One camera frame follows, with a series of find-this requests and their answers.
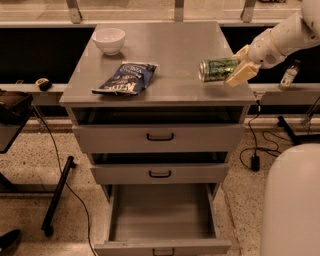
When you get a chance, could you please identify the black stand left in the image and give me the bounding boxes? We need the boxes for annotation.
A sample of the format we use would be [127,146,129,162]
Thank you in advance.
[0,89,77,238]

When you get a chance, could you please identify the black stand leg right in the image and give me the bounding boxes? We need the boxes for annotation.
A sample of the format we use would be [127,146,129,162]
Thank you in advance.
[277,116,320,145]

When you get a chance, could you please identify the black cable on floor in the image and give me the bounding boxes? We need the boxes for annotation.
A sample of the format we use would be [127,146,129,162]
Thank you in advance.
[31,107,98,256]

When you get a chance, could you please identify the grey top drawer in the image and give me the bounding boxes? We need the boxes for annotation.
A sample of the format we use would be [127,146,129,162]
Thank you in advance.
[73,107,243,153]

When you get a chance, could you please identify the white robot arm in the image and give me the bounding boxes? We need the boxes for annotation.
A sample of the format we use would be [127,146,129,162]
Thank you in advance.
[225,0,320,256]

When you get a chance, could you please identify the blue chip bag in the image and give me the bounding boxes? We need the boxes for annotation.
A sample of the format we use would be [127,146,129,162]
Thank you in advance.
[92,62,158,95]

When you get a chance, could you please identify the green soda can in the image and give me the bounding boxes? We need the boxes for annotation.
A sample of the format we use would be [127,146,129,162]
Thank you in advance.
[198,57,240,82]

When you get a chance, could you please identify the small clear bottle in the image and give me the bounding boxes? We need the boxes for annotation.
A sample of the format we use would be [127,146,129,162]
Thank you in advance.
[278,59,300,91]

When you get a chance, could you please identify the grey drawer cabinet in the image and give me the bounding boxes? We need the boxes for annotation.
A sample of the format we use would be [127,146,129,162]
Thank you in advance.
[58,21,257,201]

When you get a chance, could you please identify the grey middle drawer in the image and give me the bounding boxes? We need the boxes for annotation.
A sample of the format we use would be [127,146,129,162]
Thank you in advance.
[91,152,229,185]

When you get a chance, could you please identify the grey bottom drawer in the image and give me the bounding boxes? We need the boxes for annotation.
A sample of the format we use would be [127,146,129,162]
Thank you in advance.
[94,184,231,256]

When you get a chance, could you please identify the black shoe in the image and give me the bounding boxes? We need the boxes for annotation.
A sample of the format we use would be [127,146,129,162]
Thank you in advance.
[0,229,21,256]

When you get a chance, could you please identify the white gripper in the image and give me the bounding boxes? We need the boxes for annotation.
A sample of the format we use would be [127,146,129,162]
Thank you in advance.
[225,29,286,87]

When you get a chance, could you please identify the black power cable with adapter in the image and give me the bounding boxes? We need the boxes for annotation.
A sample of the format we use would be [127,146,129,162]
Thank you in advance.
[238,99,284,172]

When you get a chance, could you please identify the grey drawer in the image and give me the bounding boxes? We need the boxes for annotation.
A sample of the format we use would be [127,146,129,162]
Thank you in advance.
[94,184,231,256]
[73,107,243,153]
[91,152,229,185]

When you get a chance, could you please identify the white bowl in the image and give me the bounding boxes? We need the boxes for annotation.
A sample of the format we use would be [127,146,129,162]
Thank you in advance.
[92,28,126,55]

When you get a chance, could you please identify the small black yellow object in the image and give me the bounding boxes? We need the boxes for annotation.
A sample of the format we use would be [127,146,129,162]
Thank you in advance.
[35,78,52,91]

